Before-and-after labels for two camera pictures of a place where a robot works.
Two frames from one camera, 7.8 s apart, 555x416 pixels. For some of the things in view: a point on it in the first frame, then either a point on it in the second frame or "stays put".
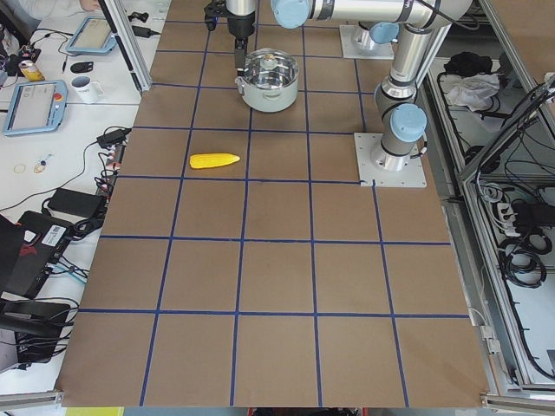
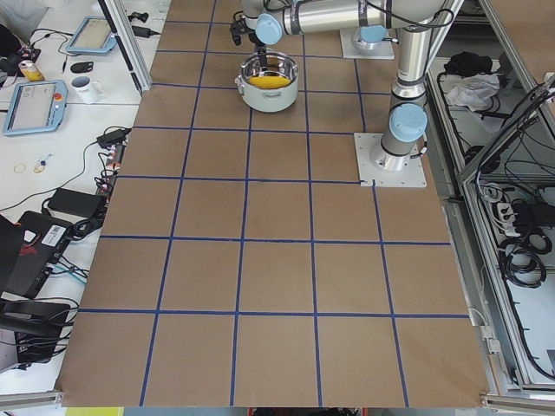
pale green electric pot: [270, 82] stays put
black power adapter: [114, 138] stays put
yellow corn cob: [212, 159] to [269, 81]
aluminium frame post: [128, 37] stays put
